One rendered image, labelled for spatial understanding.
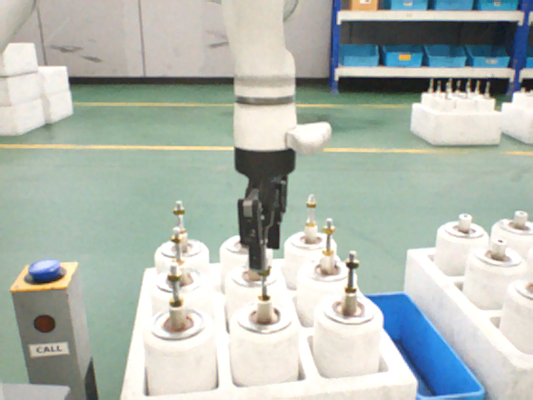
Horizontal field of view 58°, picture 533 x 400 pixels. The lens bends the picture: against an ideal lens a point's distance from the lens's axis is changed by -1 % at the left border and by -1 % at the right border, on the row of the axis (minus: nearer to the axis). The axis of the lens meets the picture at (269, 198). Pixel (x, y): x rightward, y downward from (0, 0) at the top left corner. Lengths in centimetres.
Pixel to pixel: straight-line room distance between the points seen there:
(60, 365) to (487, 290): 68
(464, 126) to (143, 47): 412
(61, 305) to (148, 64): 547
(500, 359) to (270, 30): 57
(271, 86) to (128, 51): 561
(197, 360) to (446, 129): 242
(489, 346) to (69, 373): 62
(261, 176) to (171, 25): 545
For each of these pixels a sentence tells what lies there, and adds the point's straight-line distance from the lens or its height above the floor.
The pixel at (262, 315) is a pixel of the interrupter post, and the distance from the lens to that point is 67.
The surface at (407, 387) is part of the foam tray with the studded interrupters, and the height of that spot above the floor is 17.
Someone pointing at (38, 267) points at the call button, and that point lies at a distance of 70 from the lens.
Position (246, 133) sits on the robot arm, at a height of 51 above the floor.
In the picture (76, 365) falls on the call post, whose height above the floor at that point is 19.
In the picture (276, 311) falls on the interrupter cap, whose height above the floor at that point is 25.
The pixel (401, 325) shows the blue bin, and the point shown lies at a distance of 106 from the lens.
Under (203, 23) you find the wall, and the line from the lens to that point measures 589.
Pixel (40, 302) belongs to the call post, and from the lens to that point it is 70.
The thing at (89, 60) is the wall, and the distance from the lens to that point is 630.
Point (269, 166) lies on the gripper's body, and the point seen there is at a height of 47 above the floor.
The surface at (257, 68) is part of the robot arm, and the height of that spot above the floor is 58.
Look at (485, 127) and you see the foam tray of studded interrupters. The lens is 300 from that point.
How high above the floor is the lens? 62
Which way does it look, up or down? 19 degrees down
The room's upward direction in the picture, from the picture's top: straight up
